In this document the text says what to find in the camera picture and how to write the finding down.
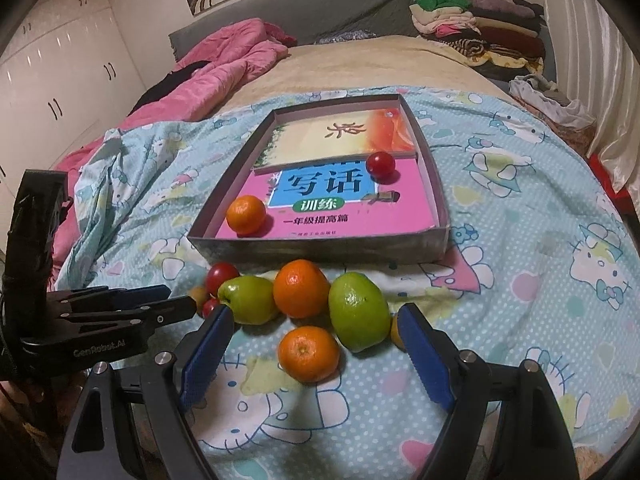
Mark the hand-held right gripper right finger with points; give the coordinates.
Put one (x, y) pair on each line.
(425, 355)

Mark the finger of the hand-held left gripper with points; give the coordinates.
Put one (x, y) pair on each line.
(165, 310)
(150, 291)

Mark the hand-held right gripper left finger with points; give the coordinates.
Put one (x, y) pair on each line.
(205, 355)

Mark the small brown fruit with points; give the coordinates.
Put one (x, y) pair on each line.
(199, 296)
(396, 332)

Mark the small red cherry tomato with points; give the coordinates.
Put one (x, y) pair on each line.
(210, 306)

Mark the large green apple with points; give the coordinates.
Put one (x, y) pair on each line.
(359, 310)

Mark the large orange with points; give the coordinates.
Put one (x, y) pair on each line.
(301, 287)

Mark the small orange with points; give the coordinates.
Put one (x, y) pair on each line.
(245, 215)

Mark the grey cardboard box tray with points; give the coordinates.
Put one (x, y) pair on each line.
(320, 250)

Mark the blue cat print blanket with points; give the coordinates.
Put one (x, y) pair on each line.
(525, 285)

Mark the pink book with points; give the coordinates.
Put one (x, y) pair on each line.
(400, 215)

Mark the white wardrobe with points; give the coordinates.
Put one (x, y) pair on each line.
(60, 75)

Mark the black cloth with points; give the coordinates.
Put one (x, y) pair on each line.
(170, 85)

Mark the yellow and orange book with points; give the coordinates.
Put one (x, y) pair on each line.
(320, 135)

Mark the pink quilt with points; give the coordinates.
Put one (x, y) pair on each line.
(225, 60)

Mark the red object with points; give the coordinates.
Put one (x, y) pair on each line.
(607, 175)

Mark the white crumpled cloth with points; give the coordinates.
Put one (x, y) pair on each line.
(560, 105)

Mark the beige bed sheet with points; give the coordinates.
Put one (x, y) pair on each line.
(350, 70)

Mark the dark patterned cloth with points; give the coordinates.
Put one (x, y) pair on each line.
(345, 36)

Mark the grey padded headboard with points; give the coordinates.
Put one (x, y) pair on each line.
(325, 15)

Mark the pile of folded clothes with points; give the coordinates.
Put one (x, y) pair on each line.
(500, 25)

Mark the cream curtain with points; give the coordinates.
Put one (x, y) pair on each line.
(600, 60)

